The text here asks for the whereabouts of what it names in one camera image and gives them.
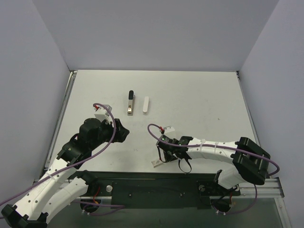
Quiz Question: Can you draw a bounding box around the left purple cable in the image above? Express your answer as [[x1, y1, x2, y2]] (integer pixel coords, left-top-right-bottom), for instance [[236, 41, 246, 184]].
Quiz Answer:
[[0, 103, 117, 207]]

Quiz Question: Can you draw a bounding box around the staple box with red dot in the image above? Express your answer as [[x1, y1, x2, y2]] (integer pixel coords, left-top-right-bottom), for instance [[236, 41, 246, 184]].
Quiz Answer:
[[151, 159, 163, 168]]

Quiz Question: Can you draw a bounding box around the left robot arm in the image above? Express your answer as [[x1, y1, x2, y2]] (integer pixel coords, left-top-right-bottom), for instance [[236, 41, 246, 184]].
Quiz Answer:
[[1, 118, 130, 228]]

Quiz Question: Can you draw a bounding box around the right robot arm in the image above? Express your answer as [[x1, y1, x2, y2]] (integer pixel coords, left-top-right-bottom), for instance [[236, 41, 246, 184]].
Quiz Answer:
[[156, 134, 271, 194]]

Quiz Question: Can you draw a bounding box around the aluminium rail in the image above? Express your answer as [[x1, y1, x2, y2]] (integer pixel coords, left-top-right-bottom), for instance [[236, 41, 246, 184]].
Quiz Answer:
[[239, 177, 285, 199]]

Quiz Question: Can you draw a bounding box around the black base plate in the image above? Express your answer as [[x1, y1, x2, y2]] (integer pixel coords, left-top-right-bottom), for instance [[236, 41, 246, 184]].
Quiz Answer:
[[84, 171, 240, 209]]

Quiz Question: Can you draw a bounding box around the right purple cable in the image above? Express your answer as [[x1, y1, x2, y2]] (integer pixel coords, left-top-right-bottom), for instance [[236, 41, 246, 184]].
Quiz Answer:
[[147, 123, 280, 216]]

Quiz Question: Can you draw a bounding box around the purple cable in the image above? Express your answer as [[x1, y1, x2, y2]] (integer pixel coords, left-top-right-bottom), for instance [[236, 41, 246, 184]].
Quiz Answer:
[[0, 103, 117, 207], [147, 123, 280, 216]]

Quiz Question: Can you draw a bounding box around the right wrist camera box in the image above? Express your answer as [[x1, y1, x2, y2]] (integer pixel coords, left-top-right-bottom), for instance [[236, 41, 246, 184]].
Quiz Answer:
[[162, 126, 176, 139]]

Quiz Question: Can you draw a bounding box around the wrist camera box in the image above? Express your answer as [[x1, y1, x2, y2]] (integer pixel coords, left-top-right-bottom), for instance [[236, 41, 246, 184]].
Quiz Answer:
[[162, 126, 176, 139], [93, 104, 113, 124]]

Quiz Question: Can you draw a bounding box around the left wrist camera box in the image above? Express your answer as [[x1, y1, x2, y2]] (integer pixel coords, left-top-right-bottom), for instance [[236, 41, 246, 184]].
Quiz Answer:
[[93, 104, 113, 124]]

